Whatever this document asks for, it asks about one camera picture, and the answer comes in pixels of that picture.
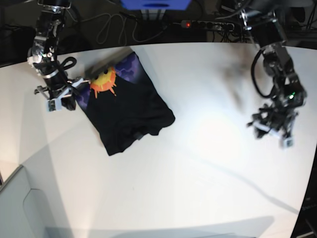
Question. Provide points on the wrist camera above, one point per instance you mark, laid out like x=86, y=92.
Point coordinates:
x=54, y=105
x=287, y=142

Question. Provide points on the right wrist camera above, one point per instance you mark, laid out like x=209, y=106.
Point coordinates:
x=54, y=105

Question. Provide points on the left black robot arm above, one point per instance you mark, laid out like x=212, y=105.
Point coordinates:
x=287, y=93

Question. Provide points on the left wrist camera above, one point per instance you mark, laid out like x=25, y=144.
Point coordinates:
x=287, y=142

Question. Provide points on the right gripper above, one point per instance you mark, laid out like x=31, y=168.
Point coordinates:
x=58, y=85

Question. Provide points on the grey power strip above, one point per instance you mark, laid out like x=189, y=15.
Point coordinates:
x=208, y=25

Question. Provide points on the blue box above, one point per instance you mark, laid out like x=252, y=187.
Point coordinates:
x=155, y=4

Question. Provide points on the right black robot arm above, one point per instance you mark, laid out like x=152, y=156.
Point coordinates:
x=48, y=27

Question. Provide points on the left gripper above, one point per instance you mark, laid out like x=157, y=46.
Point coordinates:
x=273, y=121

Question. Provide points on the black T-shirt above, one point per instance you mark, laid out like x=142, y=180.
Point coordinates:
x=123, y=105

